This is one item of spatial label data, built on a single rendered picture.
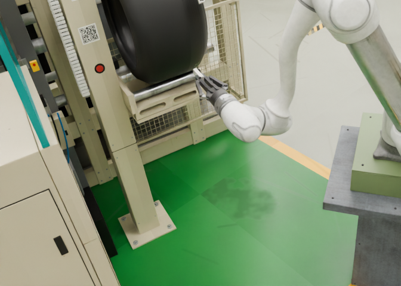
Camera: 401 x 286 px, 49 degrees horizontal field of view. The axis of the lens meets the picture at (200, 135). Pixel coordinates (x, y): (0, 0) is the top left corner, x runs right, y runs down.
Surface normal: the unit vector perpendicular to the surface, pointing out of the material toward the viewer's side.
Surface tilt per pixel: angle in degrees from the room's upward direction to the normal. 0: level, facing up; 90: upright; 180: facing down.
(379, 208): 0
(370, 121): 1
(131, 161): 90
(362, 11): 85
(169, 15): 74
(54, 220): 90
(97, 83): 90
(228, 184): 0
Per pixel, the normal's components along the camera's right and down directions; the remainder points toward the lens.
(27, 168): 0.44, 0.49
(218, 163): -0.14, -0.79
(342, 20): -0.05, 0.48
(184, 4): 0.37, 0.18
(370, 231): -0.37, 0.60
